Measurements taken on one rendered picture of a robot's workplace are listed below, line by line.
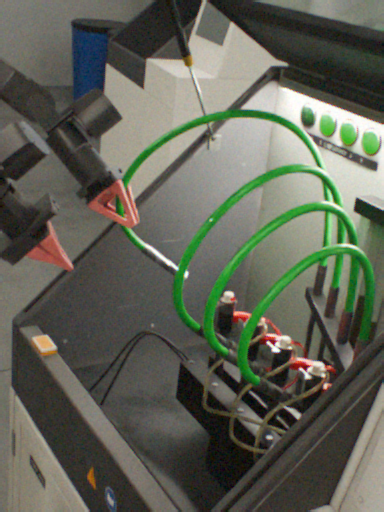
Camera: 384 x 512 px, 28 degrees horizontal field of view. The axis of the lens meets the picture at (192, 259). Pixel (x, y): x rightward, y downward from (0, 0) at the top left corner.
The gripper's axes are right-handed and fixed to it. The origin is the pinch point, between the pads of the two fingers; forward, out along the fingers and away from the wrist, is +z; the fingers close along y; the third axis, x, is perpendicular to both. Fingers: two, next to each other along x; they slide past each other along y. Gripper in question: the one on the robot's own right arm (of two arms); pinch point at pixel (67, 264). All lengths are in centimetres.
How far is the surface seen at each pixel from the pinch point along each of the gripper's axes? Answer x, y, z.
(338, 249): -16.1, 30.7, 17.3
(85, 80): 618, -4, 135
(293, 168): 0.2, 34.2, 12.3
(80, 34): 621, 20, 101
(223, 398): -0.9, 1.8, 36.2
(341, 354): -7.9, 21.5, 39.0
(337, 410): -27.0, 16.7, 29.2
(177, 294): -4.6, 9.1, 13.1
